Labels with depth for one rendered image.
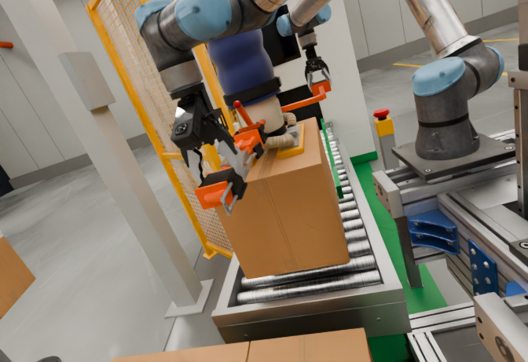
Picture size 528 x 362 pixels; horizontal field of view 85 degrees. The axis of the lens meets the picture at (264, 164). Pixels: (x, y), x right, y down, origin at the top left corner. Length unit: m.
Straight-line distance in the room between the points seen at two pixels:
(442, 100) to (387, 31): 9.38
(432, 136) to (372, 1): 9.32
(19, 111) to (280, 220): 12.36
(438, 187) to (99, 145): 1.67
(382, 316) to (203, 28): 1.05
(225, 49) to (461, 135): 0.75
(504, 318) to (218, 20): 0.60
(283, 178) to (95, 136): 1.25
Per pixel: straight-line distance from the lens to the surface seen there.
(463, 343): 1.51
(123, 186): 1.95
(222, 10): 0.51
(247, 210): 1.01
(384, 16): 10.18
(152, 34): 0.58
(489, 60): 0.98
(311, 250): 1.09
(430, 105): 0.85
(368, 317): 1.20
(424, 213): 0.92
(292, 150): 1.04
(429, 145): 0.89
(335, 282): 1.27
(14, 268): 2.41
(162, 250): 2.10
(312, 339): 1.13
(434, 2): 0.99
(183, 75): 0.58
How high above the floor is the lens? 1.43
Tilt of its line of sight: 19 degrees down
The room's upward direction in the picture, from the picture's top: 20 degrees counter-clockwise
